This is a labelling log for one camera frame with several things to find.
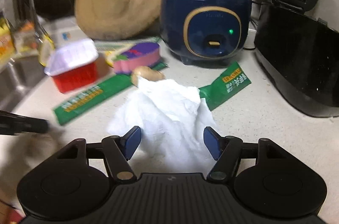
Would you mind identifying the pink purple snack package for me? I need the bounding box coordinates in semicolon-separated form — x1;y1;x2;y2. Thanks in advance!
113;42;161;75

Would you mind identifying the ginger root piece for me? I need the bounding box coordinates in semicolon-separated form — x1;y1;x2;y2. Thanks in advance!
131;66;165;86

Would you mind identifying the short green wrapper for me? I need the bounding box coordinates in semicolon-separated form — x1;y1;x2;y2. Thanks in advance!
199;61;251;111

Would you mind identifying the white paper tissue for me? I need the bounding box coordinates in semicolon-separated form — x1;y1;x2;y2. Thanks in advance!
107;78;217;175

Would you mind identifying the long green wrapper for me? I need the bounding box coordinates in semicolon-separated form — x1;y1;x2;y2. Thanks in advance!
52;61;168;127

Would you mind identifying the yellow oil bottle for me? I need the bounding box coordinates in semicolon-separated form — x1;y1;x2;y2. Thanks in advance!
0;12;15;64

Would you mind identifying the blue mini rice cooker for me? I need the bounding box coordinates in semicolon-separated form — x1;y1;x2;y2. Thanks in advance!
160;0;252;65

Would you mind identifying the black open rice cooker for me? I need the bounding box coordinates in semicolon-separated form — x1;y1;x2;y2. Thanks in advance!
254;0;338;118

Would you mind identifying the red instant noodle box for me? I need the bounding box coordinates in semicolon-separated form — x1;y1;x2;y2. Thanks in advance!
44;38;99;93

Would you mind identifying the stainless steel sink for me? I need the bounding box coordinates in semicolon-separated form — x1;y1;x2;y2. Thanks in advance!
0;55;45;111

